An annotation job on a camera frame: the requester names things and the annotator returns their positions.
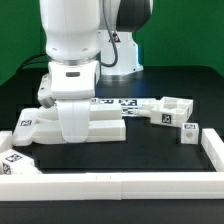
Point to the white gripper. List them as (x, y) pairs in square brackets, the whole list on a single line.
[(73, 87)]

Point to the white chair seat piece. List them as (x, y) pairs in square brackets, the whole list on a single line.
[(168, 111)]

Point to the white cube nut with tag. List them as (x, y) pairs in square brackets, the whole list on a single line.
[(189, 133)]

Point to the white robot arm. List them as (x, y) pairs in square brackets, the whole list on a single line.
[(72, 27)]

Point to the white flat back plate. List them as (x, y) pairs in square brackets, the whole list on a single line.
[(130, 107)]

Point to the white left fence rail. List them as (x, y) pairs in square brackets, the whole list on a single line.
[(5, 140)]

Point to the white fence rail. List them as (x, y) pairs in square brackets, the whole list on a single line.
[(5, 140), (214, 147), (112, 186)]

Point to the white right fence rail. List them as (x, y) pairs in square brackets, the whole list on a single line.
[(214, 147)]

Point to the white front fence rail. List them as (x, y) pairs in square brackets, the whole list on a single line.
[(112, 186)]

